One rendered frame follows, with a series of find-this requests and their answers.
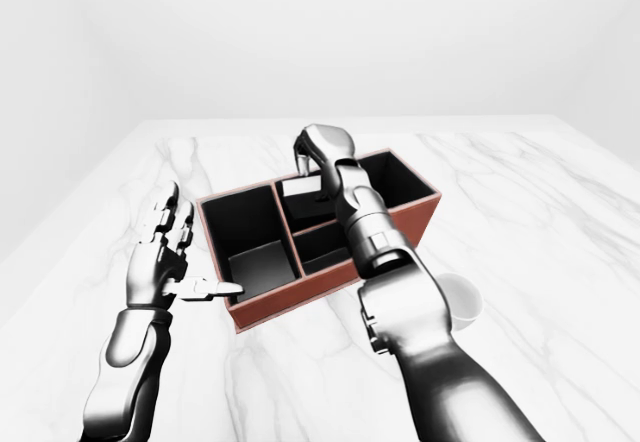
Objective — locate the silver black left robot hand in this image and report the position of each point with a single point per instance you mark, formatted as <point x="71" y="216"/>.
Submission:
<point x="145" y="272"/>

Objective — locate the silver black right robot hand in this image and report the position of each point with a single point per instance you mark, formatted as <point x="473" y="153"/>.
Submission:
<point x="330" y="144"/>

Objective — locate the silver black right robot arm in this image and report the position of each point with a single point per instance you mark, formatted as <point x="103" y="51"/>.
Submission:
<point x="400" y="312"/>

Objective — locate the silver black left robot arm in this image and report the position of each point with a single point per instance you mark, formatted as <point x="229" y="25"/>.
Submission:
<point x="125" y="367"/>

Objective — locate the red-brown desk caddy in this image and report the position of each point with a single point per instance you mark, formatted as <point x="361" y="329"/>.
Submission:
<point x="260" y="242"/>

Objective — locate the white mug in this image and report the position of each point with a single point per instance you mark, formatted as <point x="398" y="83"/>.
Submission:
<point x="465" y="302"/>

